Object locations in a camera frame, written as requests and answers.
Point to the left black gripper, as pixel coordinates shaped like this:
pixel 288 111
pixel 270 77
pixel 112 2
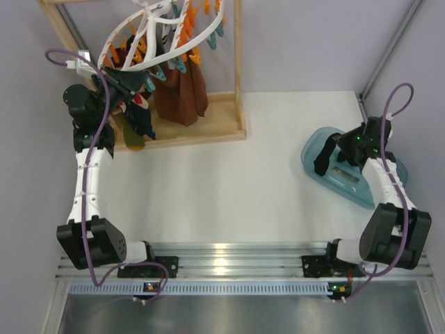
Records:
pixel 126 83

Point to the aluminium mounting rail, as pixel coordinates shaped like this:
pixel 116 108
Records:
pixel 215 269

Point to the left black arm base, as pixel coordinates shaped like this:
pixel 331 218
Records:
pixel 157 273

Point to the brown hanging socks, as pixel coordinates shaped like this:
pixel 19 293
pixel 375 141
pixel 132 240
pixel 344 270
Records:
pixel 182 98

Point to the white oval clip hanger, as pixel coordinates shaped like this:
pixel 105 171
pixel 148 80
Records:
pixel 135 44

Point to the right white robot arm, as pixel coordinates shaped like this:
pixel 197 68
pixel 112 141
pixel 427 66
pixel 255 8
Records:
pixel 397 230

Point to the white striped hanging sock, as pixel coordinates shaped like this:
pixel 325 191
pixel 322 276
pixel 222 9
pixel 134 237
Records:
pixel 167 34

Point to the navy patterned hanging sock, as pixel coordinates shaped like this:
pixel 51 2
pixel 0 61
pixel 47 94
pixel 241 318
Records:
pixel 139 119

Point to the black sock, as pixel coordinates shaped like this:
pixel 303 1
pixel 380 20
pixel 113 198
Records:
pixel 322 161

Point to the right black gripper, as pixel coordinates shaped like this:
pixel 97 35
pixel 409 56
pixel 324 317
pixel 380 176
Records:
pixel 343 141

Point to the wooden hanger rack frame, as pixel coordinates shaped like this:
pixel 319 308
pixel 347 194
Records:
pixel 224 119

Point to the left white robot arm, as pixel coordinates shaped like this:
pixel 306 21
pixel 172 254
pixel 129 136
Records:
pixel 88 238

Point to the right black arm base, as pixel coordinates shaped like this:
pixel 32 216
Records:
pixel 319 266

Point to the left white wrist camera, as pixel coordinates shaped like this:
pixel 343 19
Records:
pixel 82 64

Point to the teal plastic basin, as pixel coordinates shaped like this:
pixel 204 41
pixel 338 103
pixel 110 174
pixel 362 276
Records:
pixel 333 177

